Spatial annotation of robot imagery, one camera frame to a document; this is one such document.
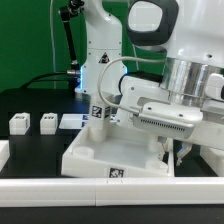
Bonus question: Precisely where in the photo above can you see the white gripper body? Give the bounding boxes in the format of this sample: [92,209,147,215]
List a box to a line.
[116,76,224,150]

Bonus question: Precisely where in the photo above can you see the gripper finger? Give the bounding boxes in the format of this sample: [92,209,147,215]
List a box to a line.
[176,143,192,166]
[157,136,168,150]

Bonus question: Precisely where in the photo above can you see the white square tabletop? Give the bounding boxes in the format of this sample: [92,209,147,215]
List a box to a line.
[61,127,174,178]

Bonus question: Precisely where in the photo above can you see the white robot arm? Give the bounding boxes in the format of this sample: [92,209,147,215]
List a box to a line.
[73,0,224,165]

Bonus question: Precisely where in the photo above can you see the white right fence piece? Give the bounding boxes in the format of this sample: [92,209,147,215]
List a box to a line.
[200,146,224,177]

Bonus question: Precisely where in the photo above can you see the white fence piece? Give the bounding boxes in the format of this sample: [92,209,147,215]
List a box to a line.
[200,146,224,177]
[0,140,10,171]

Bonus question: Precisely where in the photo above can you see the white front fence bar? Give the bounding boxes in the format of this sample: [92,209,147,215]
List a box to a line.
[0,177,224,207]

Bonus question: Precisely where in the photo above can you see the white left fence piece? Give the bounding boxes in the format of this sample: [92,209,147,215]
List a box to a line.
[0,140,10,171]

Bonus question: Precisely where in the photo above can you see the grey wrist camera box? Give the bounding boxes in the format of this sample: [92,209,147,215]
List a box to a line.
[133,102,203,139]

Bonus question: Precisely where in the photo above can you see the black cable bundle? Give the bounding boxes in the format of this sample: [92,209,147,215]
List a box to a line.
[20,69,81,90]

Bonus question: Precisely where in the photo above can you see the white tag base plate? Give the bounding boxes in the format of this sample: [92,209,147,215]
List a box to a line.
[59,114,89,130]

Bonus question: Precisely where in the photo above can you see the white hanging cable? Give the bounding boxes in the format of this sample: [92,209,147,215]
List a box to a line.
[49,0,58,90]

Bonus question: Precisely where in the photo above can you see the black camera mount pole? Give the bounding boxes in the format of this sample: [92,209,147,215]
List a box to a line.
[59,0,84,92]

